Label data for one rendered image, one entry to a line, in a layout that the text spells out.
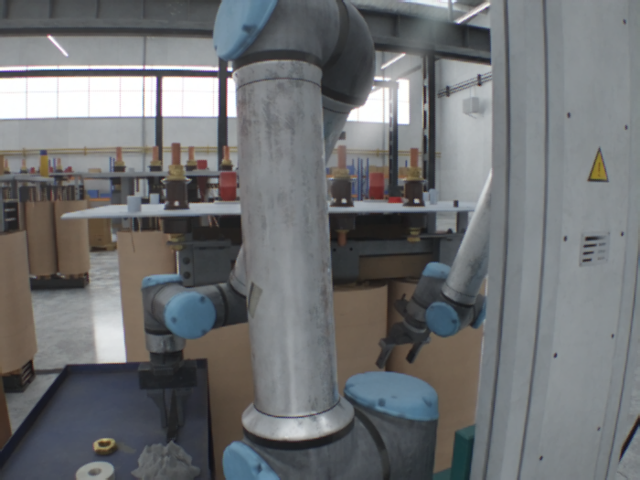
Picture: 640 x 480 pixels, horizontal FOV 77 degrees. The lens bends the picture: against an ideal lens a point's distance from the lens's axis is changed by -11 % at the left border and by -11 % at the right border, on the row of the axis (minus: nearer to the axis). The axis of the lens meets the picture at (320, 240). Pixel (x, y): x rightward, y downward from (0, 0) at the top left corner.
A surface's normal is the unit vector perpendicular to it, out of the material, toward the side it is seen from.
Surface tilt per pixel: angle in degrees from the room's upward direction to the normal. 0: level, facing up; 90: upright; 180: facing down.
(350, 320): 90
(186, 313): 90
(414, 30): 90
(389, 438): 52
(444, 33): 90
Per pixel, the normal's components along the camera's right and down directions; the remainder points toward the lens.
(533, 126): 0.43, 0.10
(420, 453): 0.63, 0.08
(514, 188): -0.90, 0.05
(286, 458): -0.18, 0.08
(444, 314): -0.67, 0.16
